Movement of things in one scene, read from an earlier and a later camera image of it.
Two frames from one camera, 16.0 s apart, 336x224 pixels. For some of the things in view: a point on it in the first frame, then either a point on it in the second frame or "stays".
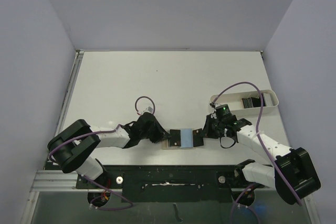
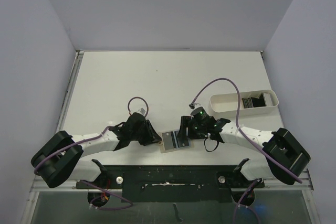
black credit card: [198, 137] → [167, 139]
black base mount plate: [168, 183] stays
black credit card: [175, 138] → [182, 141]
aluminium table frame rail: [79, 55] stays
